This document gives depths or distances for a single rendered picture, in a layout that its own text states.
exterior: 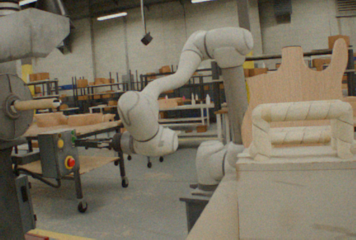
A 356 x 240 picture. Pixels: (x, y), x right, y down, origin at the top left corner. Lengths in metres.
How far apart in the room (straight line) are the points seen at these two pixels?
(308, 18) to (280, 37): 1.32
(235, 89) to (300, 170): 0.82
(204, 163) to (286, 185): 0.97
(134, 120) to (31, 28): 0.41
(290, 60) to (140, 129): 0.52
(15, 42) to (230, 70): 0.88
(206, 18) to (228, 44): 11.06
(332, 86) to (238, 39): 0.51
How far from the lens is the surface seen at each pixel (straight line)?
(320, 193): 0.63
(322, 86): 0.96
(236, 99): 1.38
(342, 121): 0.61
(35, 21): 0.93
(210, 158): 1.53
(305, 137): 0.77
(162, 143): 1.05
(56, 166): 1.36
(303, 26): 12.01
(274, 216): 0.65
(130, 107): 0.93
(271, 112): 0.60
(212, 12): 12.38
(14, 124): 1.20
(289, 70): 0.95
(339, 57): 0.97
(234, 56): 1.32
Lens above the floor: 1.26
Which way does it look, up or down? 3 degrees down
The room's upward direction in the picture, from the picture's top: 5 degrees counter-clockwise
